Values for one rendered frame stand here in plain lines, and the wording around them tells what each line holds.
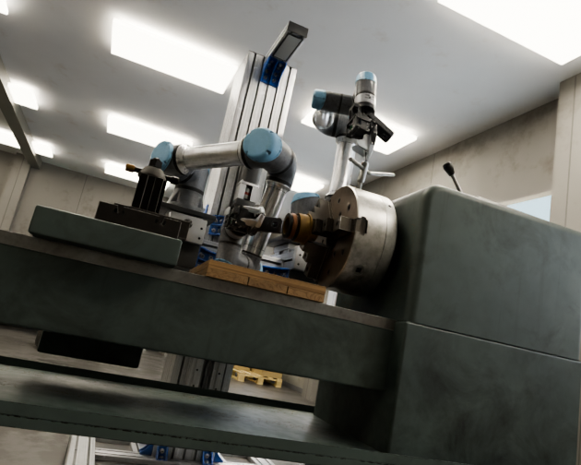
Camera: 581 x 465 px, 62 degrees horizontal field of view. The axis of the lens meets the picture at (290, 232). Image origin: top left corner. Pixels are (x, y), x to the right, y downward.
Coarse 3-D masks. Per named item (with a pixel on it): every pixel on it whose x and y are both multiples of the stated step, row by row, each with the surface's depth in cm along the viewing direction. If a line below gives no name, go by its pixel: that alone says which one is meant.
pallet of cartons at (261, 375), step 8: (240, 368) 823; (248, 368) 829; (232, 376) 792; (240, 376) 766; (248, 376) 822; (256, 376) 777; (264, 376) 782; (272, 376) 790; (280, 376) 796; (272, 384) 802; (280, 384) 791
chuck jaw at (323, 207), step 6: (318, 204) 149; (324, 204) 149; (330, 204) 150; (312, 210) 147; (318, 210) 145; (324, 210) 146; (330, 210) 148; (312, 216) 142; (318, 216) 144; (324, 216) 145; (330, 216) 146
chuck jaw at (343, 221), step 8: (320, 224) 135; (328, 224) 133; (336, 224) 132; (344, 224) 129; (352, 224) 130; (360, 224) 129; (312, 232) 136; (320, 232) 135; (328, 232) 134; (336, 232) 133; (344, 232) 131; (360, 232) 129
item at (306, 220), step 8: (288, 216) 138; (296, 216) 137; (304, 216) 137; (288, 224) 141; (296, 224) 135; (304, 224) 136; (312, 224) 136; (288, 232) 135; (296, 232) 136; (304, 232) 136; (296, 240) 137; (304, 240) 137; (312, 240) 139
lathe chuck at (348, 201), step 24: (336, 192) 149; (360, 192) 136; (336, 216) 144; (360, 216) 129; (384, 216) 133; (336, 240) 148; (360, 240) 128; (384, 240) 130; (336, 264) 135; (360, 264) 130; (336, 288) 136; (360, 288) 135
